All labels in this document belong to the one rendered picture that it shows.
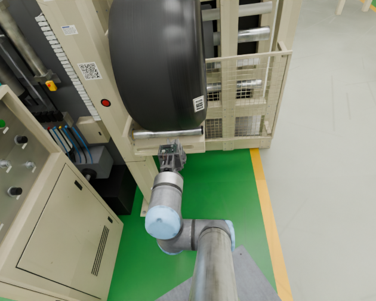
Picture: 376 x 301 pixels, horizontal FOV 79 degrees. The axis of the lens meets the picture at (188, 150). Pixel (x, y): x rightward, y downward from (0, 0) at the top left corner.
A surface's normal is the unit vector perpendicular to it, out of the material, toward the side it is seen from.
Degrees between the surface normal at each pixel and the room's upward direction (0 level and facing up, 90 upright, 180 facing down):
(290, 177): 0
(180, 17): 40
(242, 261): 0
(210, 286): 48
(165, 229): 77
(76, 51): 90
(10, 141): 90
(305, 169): 0
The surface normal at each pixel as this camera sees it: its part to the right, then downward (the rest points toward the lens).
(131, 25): -0.12, -0.01
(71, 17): -0.04, 0.76
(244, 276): -0.13, -0.64
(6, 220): 0.99, -0.06
